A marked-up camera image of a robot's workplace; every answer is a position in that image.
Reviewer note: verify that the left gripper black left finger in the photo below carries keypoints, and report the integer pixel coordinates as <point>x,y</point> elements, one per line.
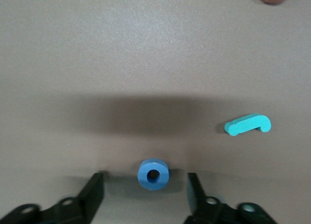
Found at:
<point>90,199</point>

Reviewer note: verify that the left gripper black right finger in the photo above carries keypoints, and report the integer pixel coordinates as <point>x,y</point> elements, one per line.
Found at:
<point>199,204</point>

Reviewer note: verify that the blue foam letter o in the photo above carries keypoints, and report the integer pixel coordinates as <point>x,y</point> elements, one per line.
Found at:
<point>143,182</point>

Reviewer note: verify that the teal foam letter l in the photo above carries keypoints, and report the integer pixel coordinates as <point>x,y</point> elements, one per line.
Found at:
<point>243,125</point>

